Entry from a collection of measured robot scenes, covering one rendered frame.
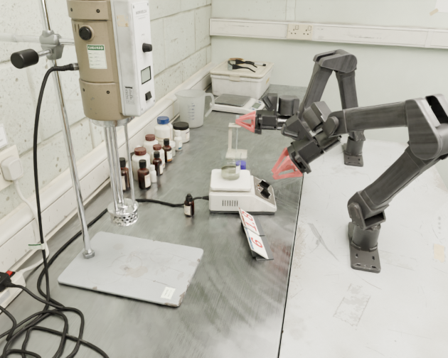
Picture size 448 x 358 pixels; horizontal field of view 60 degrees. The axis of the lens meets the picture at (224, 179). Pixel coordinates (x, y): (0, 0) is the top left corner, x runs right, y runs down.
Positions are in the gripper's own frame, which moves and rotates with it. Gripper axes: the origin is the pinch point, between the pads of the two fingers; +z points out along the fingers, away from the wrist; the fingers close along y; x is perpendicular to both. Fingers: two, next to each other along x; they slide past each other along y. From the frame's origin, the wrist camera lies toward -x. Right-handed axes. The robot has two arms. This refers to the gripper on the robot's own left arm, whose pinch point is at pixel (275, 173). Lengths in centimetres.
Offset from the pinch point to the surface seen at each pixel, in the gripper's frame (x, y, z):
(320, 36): 11, -141, -39
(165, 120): -24, -43, 30
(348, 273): 20.7, 25.9, -4.2
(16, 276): -31, 35, 52
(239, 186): -2.8, -0.1, 10.8
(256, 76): 0, -113, 1
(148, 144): -23, -31, 37
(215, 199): -4.4, 1.6, 18.2
